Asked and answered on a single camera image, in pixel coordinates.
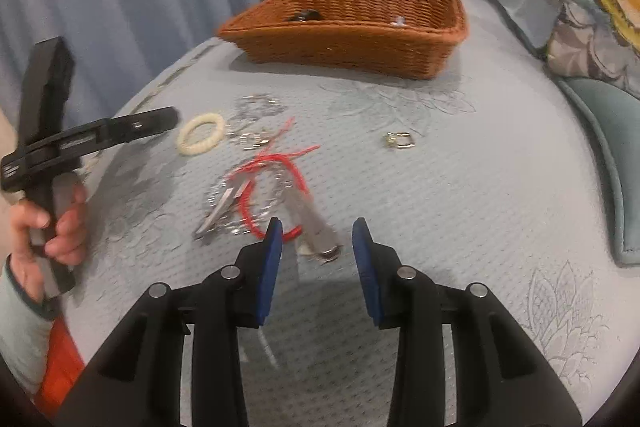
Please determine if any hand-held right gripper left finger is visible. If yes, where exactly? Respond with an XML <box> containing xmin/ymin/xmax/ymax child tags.
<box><xmin>55</xmin><ymin>217</ymin><xmax>285</xmax><ymax>427</ymax></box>

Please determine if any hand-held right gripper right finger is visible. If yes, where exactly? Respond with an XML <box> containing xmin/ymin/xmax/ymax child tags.
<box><xmin>351</xmin><ymin>217</ymin><xmax>583</xmax><ymax>427</ymax></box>

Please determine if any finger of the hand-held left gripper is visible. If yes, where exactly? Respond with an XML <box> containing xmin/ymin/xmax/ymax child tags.
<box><xmin>59</xmin><ymin>107</ymin><xmax>180</xmax><ymax>158</ymax></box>

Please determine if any white bangle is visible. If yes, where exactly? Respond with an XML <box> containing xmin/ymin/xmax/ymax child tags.
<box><xmin>176</xmin><ymin>112</ymin><xmax>227</xmax><ymax>156</ymax></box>

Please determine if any slim silver hair clip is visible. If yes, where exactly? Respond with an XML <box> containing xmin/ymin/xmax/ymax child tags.
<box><xmin>193</xmin><ymin>183</ymin><xmax>252</xmax><ymax>241</ymax></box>

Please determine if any silver bead chain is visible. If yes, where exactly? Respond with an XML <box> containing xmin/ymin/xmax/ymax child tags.
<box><xmin>204</xmin><ymin>166</ymin><xmax>312</xmax><ymax>239</ymax></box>

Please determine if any red string bracelet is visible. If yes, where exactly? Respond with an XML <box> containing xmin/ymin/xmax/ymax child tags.
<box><xmin>226</xmin><ymin>117</ymin><xmax>321</xmax><ymax>241</ymax></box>

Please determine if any silver link chain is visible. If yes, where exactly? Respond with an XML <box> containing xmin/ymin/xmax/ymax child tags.
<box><xmin>227</xmin><ymin>92</ymin><xmax>289</xmax><ymax>150</ymax></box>

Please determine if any gold ring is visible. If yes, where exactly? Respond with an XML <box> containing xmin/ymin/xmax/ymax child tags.
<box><xmin>384</xmin><ymin>131</ymin><xmax>415</xmax><ymax>151</ymax></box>

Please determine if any brown wicker basket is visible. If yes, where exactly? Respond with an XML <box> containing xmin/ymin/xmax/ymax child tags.
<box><xmin>217</xmin><ymin>0</ymin><xmax>471</xmax><ymax>80</ymax></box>

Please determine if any person's left forearm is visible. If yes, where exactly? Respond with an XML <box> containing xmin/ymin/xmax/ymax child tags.
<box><xmin>0</xmin><ymin>254</ymin><xmax>63</xmax><ymax>400</ymax></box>

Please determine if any person's left hand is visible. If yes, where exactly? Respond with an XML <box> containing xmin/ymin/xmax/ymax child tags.
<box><xmin>6</xmin><ymin>184</ymin><xmax>90</xmax><ymax>304</ymax></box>

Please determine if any light blue sofa cover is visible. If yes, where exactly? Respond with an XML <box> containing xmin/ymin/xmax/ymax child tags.
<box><xmin>50</xmin><ymin>0</ymin><xmax>628</xmax><ymax>427</ymax></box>

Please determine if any dark hair accessory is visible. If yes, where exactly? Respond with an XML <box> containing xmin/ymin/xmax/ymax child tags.
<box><xmin>286</xmin><ymin>9</ymin><xmax>324</xmax><ymax>24</ymax></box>

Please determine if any person's orange clothing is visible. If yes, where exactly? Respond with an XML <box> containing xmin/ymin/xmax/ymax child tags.
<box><xmin>34</xmin><ymin>317</ymin><xmax>87</xmax><ymax>420</ymax></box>

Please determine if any teal cushion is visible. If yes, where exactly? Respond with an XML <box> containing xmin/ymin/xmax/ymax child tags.
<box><xmin>556</xmin><ymin>77</ymin><xmax>640</xmax><ymax>269</ymax></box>

